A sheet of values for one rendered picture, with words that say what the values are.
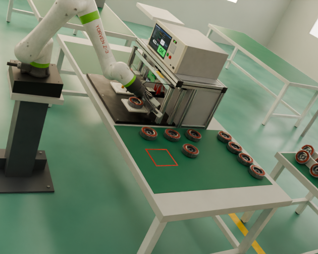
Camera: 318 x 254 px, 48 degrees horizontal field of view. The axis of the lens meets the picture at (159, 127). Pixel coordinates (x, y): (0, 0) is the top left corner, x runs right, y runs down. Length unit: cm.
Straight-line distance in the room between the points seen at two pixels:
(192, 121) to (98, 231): 102
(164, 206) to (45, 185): 122
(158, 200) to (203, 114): 97
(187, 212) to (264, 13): 817
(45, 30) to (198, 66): 102
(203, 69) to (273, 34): 776
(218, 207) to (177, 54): 102
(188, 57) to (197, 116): 46
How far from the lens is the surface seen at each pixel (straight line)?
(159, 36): 261
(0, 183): 277
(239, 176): 237
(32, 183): 280
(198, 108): 255
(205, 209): 195
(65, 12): 198
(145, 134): 224
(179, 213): 184
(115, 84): 273
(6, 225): 253
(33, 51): 216
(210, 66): 254
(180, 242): 282
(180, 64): 239
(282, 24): 1009
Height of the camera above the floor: 190
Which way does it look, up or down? 28 degrees down
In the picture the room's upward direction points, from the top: 23 degrees clockwise
